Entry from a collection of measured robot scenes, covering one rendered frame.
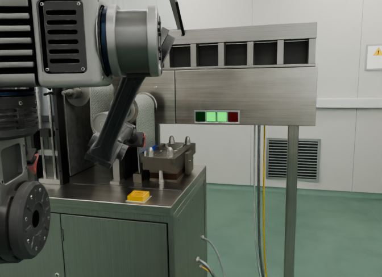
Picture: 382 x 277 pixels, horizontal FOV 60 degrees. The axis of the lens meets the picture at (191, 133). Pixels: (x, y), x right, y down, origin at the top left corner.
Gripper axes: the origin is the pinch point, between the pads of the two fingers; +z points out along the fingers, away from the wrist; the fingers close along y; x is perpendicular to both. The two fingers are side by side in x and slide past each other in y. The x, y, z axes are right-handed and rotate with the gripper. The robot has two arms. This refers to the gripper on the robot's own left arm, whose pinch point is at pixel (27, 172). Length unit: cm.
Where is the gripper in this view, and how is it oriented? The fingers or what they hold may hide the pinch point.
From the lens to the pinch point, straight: 142.6
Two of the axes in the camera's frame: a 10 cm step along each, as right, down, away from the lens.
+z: -0.1, 7.8, 6.2
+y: -10.0, 0.3, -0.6
